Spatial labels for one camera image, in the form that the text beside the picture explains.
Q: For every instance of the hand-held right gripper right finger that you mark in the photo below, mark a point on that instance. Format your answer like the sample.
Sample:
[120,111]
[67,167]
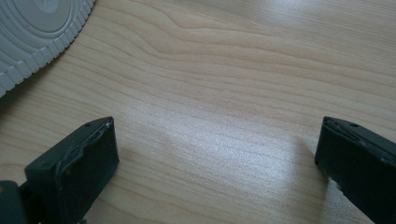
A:
[361,165]

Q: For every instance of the white ribbed shoe sole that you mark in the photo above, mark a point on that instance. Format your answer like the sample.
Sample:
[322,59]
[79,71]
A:
[28,34]

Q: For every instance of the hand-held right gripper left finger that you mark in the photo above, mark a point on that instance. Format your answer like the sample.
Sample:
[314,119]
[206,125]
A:
[77,168]

